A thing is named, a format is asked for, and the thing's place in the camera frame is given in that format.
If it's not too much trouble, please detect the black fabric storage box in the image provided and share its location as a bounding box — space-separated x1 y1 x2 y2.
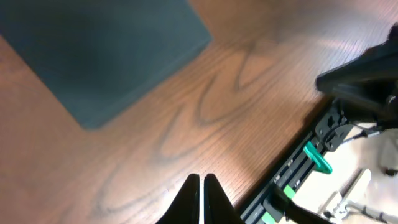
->
1 0 212 129

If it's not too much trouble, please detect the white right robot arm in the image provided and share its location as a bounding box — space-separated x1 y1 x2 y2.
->
315 23 397 129

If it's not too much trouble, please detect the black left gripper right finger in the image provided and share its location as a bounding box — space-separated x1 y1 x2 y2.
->
204 174 244 224

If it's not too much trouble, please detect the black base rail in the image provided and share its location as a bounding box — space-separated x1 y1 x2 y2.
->
239 99 355 224

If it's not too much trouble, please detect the green rail clamp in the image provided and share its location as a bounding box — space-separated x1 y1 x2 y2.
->
303 141 333 174

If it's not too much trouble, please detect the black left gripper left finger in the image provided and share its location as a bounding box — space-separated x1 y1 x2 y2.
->
156 174 200 224

